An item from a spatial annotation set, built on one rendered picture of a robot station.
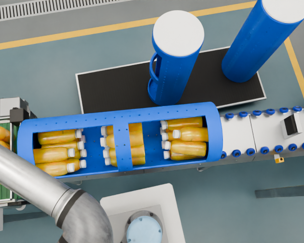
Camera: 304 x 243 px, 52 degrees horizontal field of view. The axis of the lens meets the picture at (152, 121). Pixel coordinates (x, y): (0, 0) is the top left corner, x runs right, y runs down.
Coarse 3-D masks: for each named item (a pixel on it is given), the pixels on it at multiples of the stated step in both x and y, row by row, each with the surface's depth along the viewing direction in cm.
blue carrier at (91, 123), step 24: (24, 120) 139; (48, 120) 137; (72, 120) 136; (96, 120) 135; (120, 120) 135; (144, 120) 135; (216, 120) 135; (24, 144) 129; (96, 144) 158; (120, 144) 131; (144, 144) 159; (216, 144) 135; (96, 168) 150; (120, 168) 138; (144, 168) 142
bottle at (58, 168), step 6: (48, 162) 140; (54, 162) 139; (60, 162) 139; (42, 168) 137; (48, 168) 137; (54, 168) 137; (60, 168) 138; (66, 168) 139; (54, 174) 138; (60, 174) 138
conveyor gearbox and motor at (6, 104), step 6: (18, 96) 174; (0, 102) 172; (6, 102) 172; (12, 102) 172; (18, 102) 172; (24, 102) 180; (0, 108) 171; (6, 108) 171; (12, 108) 171; (24, 108) 179; (0, 114) 170; (6, 114) 170; (30, 114) 191
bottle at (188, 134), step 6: (180, 132) 141; (186, 132) 140; (192, 132) 140; (198, 132) 141; (204, 132) 142; (180, 138) 141; (186, 138) 140; (192, 138) 141; (198, 138) 141; (204, 138) 142
